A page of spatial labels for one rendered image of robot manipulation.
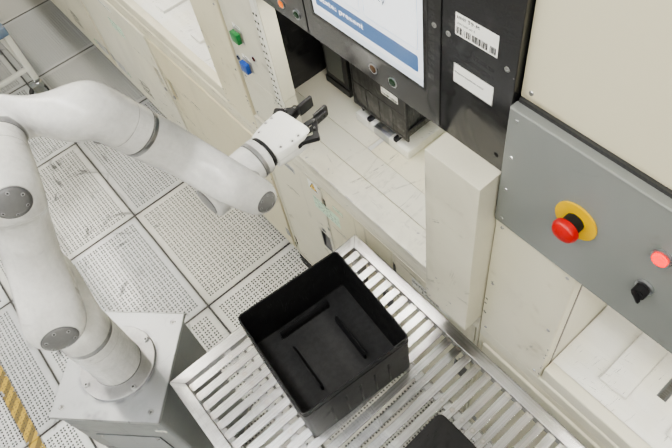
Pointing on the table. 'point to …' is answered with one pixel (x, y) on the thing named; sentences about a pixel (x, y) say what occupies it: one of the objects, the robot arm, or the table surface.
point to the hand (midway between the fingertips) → (313, 110)
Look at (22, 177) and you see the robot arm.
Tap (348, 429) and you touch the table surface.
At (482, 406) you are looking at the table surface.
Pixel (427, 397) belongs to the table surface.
